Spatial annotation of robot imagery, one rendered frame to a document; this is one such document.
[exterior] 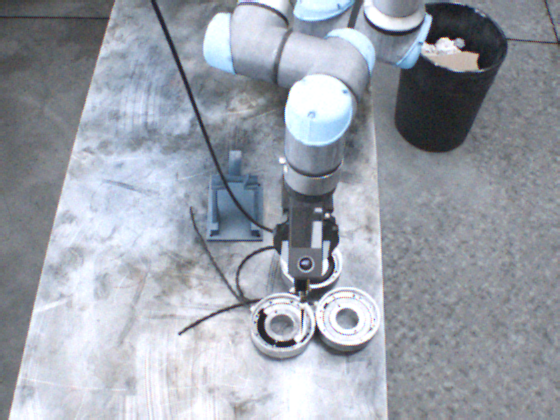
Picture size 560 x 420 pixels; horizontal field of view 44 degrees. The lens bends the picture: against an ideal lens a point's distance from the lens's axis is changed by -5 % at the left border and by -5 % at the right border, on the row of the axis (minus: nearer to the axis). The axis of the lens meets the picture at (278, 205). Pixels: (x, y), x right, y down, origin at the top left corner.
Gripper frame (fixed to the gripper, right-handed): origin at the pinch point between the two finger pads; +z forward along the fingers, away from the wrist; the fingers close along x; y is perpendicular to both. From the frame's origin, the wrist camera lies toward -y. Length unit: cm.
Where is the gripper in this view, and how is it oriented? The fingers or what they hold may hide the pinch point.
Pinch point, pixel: (302, 266)
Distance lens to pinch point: 110.3
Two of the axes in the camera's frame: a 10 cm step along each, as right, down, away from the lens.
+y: -0.1, -8.2, 5.7
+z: -0.3, 5.7, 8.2
